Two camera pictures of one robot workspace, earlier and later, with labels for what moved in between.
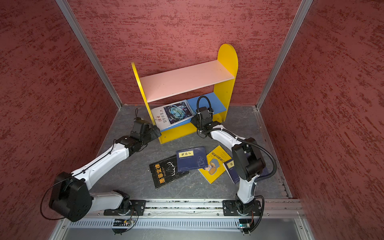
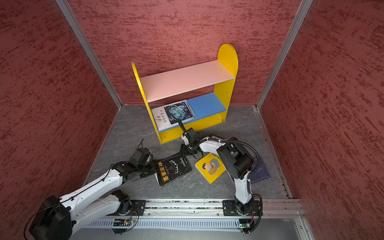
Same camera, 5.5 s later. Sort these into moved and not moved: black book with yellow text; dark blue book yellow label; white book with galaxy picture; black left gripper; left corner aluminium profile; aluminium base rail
Moved: dark blue book yellow label; black left gripper
Not moved: black book with yellow text; white book with galaxy picture; aluminium base rail; left corner aluminium profile
